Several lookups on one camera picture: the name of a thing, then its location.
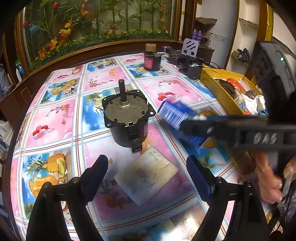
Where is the person's right hand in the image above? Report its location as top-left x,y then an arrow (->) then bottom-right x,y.
237,151 -> 282,204

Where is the yellow taped cardboard box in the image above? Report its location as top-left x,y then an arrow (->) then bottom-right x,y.
200,68 -> 263,115

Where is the white plastic bag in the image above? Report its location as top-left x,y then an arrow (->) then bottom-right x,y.
242,94 -> 266,115

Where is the red plastic bag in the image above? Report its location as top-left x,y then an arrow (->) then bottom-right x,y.
226,78 -> 246,93

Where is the black electric motor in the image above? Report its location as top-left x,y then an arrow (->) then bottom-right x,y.
102,79 -> 156,152

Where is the black device on table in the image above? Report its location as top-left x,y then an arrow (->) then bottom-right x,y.
163,46 -> 204,80

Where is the brown knitted hat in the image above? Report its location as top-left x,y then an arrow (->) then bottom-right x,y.
216,79 -> 239,100

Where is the cream paper packet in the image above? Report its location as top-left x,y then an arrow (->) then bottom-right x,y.
114,147 -> 179,205

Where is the floral patterned tablecloth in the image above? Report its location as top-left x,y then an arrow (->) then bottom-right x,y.
10,53 -> 255,240

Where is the dark jar with cork lid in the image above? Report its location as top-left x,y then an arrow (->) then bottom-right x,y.
144,43 -> 162,71

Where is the grey phone stand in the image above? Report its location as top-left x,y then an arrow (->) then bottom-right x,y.
181,38 -> 199,58

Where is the flower mural panel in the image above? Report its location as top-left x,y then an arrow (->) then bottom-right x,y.
15,0 -> 182,75

